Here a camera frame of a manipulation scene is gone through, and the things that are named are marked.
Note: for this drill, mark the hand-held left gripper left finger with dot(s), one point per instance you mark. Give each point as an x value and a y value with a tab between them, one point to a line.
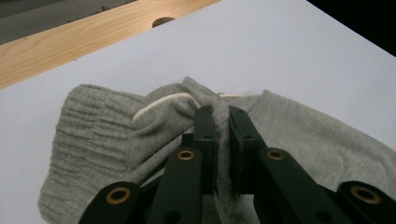
186	180

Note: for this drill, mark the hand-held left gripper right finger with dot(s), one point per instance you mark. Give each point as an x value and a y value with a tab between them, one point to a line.
280	183

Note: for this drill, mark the grey shorts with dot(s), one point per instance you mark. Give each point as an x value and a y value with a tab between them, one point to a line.
102	133

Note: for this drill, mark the light wooden table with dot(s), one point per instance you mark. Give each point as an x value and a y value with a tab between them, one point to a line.
62	46

